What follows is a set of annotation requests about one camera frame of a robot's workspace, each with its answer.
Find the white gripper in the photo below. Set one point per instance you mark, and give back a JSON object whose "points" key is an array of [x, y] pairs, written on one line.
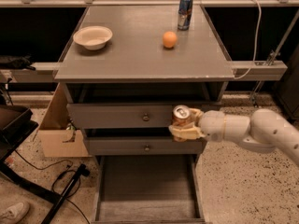
{"points": [[211, 124]]}

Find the orange soda can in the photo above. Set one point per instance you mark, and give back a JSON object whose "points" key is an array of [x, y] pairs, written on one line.
{"points": [[181, 117]]}

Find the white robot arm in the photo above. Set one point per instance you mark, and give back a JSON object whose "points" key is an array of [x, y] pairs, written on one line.
{"points": [[262, 132]]}

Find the grey drawer cabinet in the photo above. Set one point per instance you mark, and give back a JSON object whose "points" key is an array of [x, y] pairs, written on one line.
{"points": [[135, 67]]}

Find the bottom grey drawer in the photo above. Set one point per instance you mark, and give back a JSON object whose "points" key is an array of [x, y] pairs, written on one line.
{"points": [[154, 189]]}

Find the grey drawer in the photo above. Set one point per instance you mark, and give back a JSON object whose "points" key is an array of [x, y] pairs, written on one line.
{"points": [[130, 115], [154, 189], [142, 146]]}

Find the middle grey drawer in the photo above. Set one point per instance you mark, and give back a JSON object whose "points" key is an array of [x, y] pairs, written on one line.
{"points": [[142, 146]]}

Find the blue energy drink can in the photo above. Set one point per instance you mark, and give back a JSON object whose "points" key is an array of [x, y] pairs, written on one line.
{"points": [[184, 14]]}

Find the top grey drawer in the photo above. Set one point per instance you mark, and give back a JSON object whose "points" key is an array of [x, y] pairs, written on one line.
{"points": [[130, 115]]}

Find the orange fruit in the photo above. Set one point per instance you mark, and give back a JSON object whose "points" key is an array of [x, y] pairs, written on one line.
{"points": [[169, 39]]}

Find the black stand leg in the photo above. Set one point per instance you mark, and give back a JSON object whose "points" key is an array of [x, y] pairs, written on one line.
{"points": [[82, 170]]}

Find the white bowl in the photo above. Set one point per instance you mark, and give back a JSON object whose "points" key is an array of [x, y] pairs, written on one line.
{"points": [[92, 37]]}

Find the cardboard box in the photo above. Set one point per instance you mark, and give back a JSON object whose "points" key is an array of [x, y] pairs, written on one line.
{"points": [[58, 136]]}

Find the black chair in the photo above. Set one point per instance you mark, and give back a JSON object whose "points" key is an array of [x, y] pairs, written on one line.
{"points": [[15, 126]]}

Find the white shoe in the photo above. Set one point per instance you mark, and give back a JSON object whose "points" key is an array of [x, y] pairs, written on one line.
{"points": [[15, 213]]}

